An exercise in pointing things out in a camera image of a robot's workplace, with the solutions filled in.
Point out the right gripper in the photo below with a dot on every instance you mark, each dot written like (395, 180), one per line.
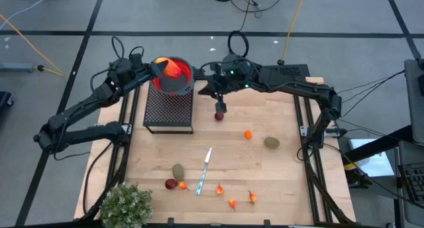
(236, 85)

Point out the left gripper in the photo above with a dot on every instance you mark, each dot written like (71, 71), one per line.
(145, 76)

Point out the orange red bell pepper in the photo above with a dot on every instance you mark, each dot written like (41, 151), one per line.
(170, 69)

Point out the dark red pomegranate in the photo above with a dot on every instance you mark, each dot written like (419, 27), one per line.
(218, 117)
(170, 184)

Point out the red collapsible bowl grey rim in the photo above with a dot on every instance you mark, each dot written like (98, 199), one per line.
(174, 83)

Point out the small orange mandarin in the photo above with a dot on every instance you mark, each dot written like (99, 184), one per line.
(247, 134)

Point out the round green-brown kiwi fruit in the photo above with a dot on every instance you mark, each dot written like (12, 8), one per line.
(271, 142)

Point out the long green-brown kiwi fruit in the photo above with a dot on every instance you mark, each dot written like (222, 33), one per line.
(178, 172)

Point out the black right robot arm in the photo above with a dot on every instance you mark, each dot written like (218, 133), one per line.
(298, 85)

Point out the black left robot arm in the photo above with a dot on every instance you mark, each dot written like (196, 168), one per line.
(83, 105)

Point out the black perforated metal shelf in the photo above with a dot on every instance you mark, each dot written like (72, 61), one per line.
(169, 112)

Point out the black perforated metal plate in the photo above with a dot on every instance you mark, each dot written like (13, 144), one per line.
(291, 70)

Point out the black table clamp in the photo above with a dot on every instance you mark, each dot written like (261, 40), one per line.
(265, 222)
(170, 221)

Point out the potted green plant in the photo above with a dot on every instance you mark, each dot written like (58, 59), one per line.
(126, 206)

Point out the grey stand base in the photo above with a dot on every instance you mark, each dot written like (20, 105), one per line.
(16, 67)

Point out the black caster base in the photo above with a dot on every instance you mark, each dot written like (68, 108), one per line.
(5, 98)

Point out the white paper sheet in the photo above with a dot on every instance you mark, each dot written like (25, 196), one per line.
(371, 158)

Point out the grey desk unit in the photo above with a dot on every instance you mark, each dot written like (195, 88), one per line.
(414, 98)

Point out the black keyboard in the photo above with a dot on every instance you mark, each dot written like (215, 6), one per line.
(414, 185)

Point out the black table frame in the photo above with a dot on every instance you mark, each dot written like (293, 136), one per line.
(311, 195)

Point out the black diagonal frame strut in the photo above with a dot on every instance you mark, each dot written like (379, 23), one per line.
(377, 145)

